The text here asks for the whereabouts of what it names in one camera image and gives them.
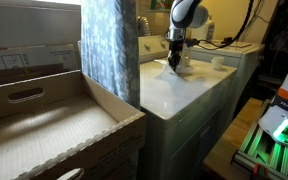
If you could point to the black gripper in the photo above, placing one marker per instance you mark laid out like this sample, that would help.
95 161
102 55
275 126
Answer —
175 49

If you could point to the white paper towel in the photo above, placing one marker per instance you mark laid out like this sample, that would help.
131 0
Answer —
170 76

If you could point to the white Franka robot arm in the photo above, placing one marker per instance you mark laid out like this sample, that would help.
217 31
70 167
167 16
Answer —
184 13

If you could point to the washing machine with knob panel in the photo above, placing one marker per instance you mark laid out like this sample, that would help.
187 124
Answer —
177 96

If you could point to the plain white washing machine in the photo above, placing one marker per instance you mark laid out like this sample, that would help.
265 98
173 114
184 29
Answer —
244 60

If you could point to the washer control knob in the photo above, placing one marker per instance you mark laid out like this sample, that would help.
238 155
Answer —
163 44
147 47

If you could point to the white cup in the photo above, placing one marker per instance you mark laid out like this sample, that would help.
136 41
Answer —
218 63

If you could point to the small black object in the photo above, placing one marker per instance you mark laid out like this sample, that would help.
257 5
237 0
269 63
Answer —
229 40

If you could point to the green box with red print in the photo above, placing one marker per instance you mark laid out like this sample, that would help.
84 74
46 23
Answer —
157 4

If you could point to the blue patterned curtain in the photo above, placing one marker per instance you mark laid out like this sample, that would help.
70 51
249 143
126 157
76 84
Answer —
107 50

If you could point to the wooden platform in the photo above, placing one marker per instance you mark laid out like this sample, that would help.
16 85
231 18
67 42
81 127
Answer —
227 146

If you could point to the printed white cardboard sheet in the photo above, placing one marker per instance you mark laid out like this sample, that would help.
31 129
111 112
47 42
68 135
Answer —
34 56

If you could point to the open brown cardboard box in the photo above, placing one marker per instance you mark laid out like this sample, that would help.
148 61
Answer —
50 133

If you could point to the large grey box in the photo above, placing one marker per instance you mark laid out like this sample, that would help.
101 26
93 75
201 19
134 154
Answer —
30 26

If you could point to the flat brown cardboard piece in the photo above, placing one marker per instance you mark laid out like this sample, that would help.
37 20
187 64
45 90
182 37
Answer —
17 75

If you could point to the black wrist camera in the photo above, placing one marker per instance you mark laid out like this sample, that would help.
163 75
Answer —
190 42

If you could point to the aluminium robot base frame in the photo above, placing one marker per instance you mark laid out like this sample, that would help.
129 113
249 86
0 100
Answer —
267 156

